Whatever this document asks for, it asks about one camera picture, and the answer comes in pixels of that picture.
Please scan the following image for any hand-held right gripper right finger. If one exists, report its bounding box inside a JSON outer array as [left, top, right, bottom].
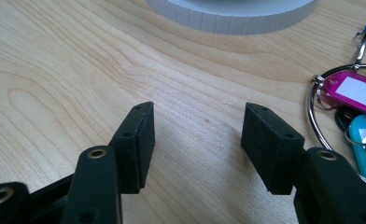
[[240, 102, 366, 224]]

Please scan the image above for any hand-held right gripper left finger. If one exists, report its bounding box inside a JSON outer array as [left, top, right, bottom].
[[61, 101, 157, 224]]

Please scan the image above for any black key head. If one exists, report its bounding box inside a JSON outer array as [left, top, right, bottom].
[[333, 105, 359, 133]]

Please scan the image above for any teal key tag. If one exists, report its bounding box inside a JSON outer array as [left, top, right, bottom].
[[347, 114, 366, 185]]

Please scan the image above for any magenta key tag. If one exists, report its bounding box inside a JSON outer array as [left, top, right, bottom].
[[320, 70, 366, 120]]

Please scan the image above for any white round ribbed container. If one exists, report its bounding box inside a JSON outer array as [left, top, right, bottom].
[[144, 0, 317, 35]]

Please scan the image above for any large silver key ring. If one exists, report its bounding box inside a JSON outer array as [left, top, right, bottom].
[[305, 63, 366, 189]]

